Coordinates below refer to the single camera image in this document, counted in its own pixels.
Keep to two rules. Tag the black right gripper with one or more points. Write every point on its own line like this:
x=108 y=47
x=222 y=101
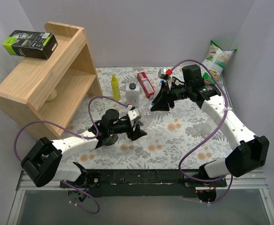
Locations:
x=170 y=95

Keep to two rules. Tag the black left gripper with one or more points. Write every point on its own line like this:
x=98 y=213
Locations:
x=132 y=128

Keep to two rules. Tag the clear plastic bottle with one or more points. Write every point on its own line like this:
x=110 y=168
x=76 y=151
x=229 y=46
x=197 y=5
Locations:
x=147 y=116
x=208 y=127
x=157 y=89

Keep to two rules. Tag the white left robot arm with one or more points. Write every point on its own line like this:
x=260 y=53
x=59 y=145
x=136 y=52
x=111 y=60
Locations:
x=43 y=163

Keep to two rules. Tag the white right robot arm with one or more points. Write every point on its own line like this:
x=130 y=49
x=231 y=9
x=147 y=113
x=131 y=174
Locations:
x=249 y=151

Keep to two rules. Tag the white bottle black cap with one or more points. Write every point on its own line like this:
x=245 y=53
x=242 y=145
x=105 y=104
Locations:
x=133 y=94

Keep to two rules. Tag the yellow squeeze bottle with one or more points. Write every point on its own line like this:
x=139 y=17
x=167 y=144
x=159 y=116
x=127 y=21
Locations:
x=115 y=88

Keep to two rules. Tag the red toothpaste box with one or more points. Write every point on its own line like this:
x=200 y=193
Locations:
x=146 y=84

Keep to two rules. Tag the floral table mat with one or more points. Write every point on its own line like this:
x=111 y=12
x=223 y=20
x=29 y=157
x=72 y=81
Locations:
x=173 y=138

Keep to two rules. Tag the green chips bag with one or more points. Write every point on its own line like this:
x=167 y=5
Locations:
x=217 y=59

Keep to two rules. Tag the cream object under shelf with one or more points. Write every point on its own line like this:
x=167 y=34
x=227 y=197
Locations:
x=52 y=96

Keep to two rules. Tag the wooden shelf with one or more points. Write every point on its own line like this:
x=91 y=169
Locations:
x=70 y=70

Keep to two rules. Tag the black green box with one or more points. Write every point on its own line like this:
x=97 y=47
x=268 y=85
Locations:
x=37 y=45

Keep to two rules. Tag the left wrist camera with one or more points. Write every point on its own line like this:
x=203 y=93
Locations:
x=133 y=113

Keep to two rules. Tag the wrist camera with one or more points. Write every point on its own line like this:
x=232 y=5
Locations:
x=133 y=113
x=166 y=75

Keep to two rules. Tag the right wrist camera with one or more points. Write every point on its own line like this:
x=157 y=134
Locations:
x=166 y=75

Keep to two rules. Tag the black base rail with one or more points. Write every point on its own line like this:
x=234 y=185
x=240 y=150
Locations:
x=137 y=182

